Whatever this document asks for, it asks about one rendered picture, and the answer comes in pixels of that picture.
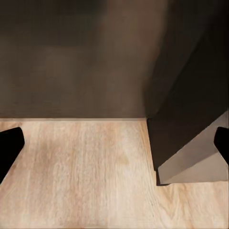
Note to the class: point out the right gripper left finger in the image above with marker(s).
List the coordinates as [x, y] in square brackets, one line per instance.
[11, 143]

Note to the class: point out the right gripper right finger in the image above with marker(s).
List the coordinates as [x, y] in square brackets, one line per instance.
[221, 142]

